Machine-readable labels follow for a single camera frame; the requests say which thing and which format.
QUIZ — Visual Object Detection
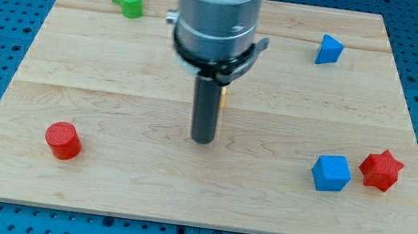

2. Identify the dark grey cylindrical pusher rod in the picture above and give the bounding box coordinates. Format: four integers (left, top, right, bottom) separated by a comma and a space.
191, 76, 221, 144

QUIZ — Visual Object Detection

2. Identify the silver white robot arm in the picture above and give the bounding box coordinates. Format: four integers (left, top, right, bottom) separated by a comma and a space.
165, 0, 269, 144

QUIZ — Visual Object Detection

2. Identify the blue cube block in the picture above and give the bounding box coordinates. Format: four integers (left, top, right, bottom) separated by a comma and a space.
311, 155, 351, 192

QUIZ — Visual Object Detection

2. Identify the yellow block behind rod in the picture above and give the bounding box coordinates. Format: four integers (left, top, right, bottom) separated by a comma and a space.
218, 87, 226, 110

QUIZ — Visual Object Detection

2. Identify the green cylinder block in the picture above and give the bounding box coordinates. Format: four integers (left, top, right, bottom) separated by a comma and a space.
120, 0, 144, 19

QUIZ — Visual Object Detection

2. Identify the wooden board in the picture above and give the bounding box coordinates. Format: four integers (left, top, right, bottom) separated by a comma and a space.
0, 0, 418, 234

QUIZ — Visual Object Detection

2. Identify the blue triangular prism block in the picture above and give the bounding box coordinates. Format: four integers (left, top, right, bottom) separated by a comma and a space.
315, 34, 344, 64

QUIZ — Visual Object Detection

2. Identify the red cylinder block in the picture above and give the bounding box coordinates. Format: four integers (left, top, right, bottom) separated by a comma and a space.
45, 121, 82, 160

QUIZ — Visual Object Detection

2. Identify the red star block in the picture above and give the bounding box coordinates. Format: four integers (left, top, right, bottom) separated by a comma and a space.
359, 150, 405, 192

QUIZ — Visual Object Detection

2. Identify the black clamp ring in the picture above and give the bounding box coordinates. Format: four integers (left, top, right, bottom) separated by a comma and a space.
166, 25, 271, 92

